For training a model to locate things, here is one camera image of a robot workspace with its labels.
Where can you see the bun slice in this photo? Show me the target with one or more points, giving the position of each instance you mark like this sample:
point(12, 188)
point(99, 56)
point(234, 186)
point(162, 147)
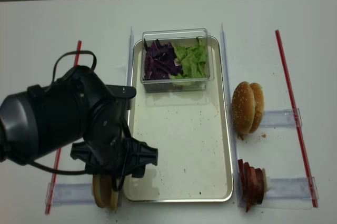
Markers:
point(101, 188)
point(115, 191)

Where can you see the sesame bun top front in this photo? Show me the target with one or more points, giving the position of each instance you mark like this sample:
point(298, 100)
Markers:
point(243, 108)

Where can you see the sesame bun top rear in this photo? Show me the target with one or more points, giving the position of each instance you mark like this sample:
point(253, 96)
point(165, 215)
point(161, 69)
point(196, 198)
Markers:
point(259, 106)

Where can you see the red rod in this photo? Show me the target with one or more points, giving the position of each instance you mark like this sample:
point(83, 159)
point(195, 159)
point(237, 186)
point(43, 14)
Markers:
point(314, 197)
point(57, 156)

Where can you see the purple cabbage pieces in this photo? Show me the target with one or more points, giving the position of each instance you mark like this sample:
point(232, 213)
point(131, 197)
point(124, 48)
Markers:
point(160, 61)

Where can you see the clear plastic container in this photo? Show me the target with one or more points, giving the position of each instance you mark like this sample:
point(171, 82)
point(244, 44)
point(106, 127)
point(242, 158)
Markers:
point(182, 37)

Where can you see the lower left clear holder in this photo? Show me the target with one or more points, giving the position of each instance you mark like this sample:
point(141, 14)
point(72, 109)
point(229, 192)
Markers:
point(69, 194)

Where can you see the meat patty slices stack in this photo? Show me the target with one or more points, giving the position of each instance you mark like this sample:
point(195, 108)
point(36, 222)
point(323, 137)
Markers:
point(253, 184)

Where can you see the sesame bun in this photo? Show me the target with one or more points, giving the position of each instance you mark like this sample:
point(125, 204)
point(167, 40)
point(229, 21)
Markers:
point(259, 106)
point(243, 108)

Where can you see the right red rod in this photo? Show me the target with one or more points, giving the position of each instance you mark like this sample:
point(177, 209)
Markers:
point(314, 197)

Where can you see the white meat stopper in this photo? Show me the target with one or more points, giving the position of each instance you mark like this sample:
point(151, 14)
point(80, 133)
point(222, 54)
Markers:
point(266, 181)

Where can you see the silver metal tray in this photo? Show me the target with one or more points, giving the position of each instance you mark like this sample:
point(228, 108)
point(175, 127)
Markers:
point(190, 131)

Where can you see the upper right clear holder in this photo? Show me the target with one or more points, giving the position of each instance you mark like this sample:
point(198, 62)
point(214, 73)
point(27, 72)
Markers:
point(289, 118)

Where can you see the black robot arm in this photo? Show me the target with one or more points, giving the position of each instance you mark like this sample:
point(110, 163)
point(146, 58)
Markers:
point(78, 110)

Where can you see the left red rod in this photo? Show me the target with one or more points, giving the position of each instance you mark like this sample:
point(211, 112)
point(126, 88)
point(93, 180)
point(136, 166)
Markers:
point(57, 156)

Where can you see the lower right clear holder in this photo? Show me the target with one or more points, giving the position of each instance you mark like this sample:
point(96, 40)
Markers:
point(288, 193)

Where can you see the clear holder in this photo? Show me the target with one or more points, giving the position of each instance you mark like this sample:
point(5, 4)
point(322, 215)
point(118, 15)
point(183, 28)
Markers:
point(289, 118)
point(69, 194)
point(288, 193)

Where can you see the right clear vertical rail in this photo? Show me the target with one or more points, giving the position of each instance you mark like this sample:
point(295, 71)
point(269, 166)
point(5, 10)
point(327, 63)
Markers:
point(232, 135)

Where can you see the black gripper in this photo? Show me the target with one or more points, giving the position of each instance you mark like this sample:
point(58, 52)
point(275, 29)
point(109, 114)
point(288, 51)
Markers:
point(104, 137)

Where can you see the green lettuce leaves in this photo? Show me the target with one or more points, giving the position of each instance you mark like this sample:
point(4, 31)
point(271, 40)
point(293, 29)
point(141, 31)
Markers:
point(191, 60)

